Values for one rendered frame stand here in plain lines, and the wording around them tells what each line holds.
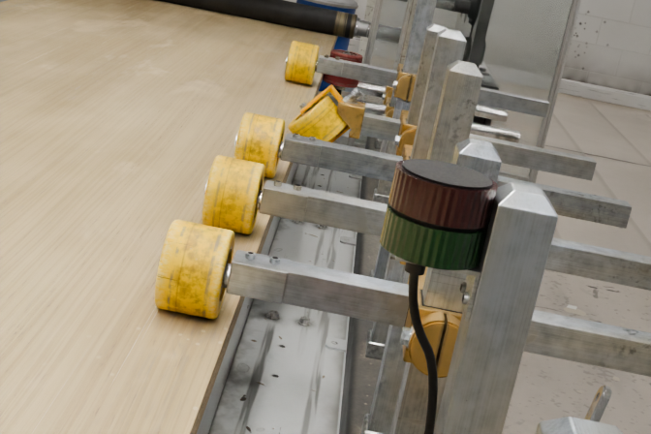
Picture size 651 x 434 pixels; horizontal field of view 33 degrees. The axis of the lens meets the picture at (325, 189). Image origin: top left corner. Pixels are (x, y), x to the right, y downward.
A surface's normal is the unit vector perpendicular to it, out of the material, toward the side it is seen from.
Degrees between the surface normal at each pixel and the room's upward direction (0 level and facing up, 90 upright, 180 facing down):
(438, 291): 90
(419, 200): 90
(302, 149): 90
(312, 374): 0
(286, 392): 0
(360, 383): 0
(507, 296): 90
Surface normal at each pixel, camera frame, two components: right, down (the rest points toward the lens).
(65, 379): 0.18, -0.95
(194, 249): 0.09, -0.45
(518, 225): -0.05, 0.26
